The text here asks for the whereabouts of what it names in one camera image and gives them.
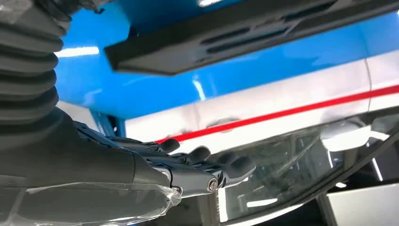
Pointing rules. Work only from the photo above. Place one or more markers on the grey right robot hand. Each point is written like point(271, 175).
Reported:
point(78, 162)

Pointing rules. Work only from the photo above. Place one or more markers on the white car red stripe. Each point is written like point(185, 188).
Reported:
point(280, 93)

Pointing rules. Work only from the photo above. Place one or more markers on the blue steel shelf rack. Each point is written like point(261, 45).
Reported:
point(93, 78)

